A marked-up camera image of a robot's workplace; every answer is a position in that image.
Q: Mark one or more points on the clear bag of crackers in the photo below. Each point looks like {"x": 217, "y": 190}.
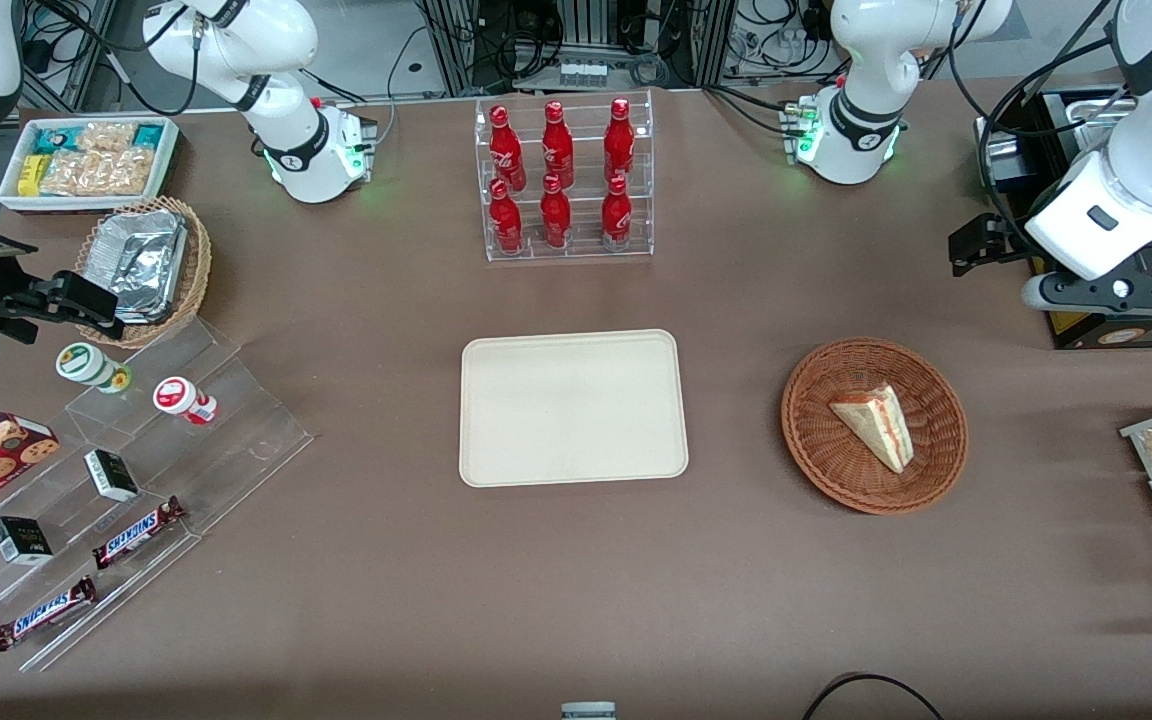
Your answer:
{"x": 106, "y": 137}
{"x": 126, "y": 170}
{"x": 71, "y": 173}

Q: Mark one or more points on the clear acrylic bottle rack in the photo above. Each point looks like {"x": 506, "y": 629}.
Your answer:
{"x": 584, "y": 247}

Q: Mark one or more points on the teal snack packet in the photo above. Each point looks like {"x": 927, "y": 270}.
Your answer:
{"x": 147, "y": 135}
{"x": 56, "y": 140}

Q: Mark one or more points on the Snickers chocolate bar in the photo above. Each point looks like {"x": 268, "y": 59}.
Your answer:
{"x": 136, "y": 533}
{"x": 44, "y": 614}

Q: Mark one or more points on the red lid yogurt cup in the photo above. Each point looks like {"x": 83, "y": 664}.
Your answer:
{"x": 176, "y": 396}

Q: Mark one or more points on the clear acrylic stepped display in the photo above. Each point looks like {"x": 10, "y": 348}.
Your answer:
{"x": 236, "y": 440}

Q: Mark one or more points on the brown round wicker basket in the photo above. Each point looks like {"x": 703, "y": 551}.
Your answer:
{"x": 836, "y": 475}

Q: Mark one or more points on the aluminium foil tray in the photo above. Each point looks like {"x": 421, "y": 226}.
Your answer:
{"x": 141, "y": 260}

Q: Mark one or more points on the yellow snack packet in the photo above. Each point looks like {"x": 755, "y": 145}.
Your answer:
{"x": 32, "y": 175}

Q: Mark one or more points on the red Coca-Cola bottle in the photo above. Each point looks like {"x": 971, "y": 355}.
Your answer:
{"x": 555, "y": 220}
{"x": 507, "y": 150}
{"x": 506, "y": 225}
{"x": 619, "y": 140}
{"x": 617, "y": 220}
{"x": 557, "y": 145}

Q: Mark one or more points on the green lid yogurt cup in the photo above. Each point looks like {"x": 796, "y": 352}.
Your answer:
{"x": 84, "y": 363}

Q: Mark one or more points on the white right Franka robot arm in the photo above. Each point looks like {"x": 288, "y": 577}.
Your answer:
{"x": 286, "y": 40}

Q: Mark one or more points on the light tan wicker basket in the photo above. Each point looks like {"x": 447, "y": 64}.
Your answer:
{"x": 198, "y": 270}

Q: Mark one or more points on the small grey device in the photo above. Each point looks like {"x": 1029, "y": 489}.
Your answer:
{"x": 588, "y": 712}

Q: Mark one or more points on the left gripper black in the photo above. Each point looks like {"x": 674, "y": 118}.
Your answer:
{"x": 1008, "y": 243}

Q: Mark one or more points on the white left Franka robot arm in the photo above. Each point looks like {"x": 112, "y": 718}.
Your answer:
{"x": 866, "y": 60}

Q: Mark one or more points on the white rectangular snack bin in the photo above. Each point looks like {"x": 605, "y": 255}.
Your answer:
{"x": 11, "y": 200}

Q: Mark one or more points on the aluminium equipment rack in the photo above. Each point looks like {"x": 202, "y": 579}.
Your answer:
{"x": 456, "y": 50}

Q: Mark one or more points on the small black carton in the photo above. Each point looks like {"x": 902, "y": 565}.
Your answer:
{"x": 111, "y": 475}
{"x": 21, "y": 540}

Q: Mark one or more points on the cream rectangular serving tray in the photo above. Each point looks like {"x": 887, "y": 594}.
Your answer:
{"x": 536, "y": 420}

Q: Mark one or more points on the triangular sandwich wedge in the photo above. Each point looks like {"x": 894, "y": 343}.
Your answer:
{"x": 866, "y": 420}

